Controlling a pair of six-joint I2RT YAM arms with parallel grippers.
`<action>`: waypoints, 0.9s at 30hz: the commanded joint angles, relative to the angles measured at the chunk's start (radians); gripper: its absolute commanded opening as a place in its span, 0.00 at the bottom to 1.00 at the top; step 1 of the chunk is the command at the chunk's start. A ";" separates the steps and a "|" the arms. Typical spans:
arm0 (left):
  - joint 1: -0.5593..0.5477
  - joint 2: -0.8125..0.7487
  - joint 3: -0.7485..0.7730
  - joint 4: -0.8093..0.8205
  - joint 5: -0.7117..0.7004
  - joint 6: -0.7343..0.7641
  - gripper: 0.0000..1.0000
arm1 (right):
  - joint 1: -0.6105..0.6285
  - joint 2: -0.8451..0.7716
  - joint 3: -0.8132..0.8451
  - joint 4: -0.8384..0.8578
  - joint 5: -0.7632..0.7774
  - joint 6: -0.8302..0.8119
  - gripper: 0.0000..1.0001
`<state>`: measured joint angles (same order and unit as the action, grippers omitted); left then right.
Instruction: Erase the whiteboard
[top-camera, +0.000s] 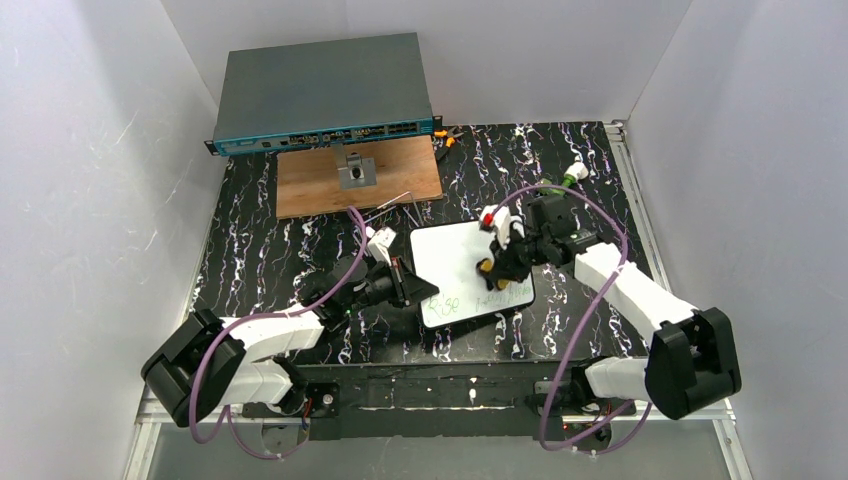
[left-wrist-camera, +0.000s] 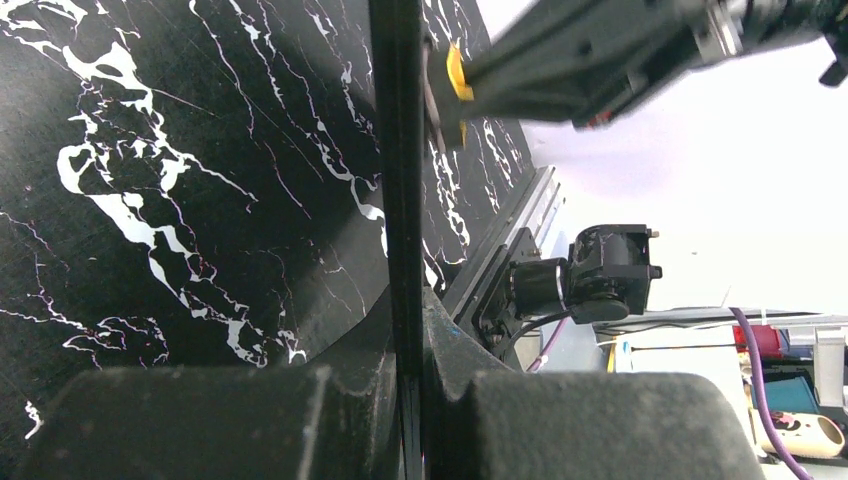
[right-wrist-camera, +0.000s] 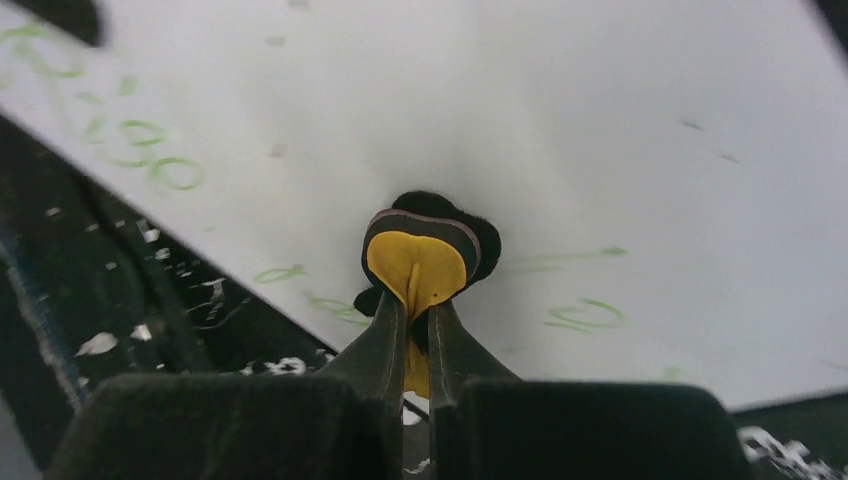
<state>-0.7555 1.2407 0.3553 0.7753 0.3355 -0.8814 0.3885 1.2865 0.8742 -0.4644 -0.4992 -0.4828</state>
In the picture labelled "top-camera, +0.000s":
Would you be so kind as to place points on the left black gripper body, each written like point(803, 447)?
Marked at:
point(402, 283)

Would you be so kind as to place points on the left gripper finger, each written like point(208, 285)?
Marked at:
point(400, 270)
point(415, 290)

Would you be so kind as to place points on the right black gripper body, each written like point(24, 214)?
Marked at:
point(506, 254)

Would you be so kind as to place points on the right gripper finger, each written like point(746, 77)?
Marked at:
point(500, 258)
point(501, 279)

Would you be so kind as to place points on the yellow black whiteboard eraser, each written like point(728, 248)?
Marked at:
point(485, 275)

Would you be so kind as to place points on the white whiteboard black frame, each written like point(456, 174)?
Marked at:
point(446, 256)

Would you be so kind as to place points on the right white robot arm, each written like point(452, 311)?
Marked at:
point(692, 360)

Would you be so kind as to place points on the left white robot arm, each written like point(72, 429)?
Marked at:
point(203, 365)

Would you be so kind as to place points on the green white marker tool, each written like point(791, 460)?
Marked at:
point(572, 175)

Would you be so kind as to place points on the brown wooden board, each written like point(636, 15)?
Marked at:
point(309, 184)

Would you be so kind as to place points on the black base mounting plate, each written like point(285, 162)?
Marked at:
point(459, 399)

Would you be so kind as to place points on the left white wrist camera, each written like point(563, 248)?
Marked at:
point(379, 243)

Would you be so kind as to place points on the grey metal stand bracket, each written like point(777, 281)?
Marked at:
point(354, 171)

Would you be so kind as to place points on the orange handled pliers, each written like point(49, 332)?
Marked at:
point(449, 137)

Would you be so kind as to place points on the grey network switch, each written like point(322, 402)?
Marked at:
point(310, 95)

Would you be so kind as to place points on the aluminium rail frame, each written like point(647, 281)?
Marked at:
point(257, 266)

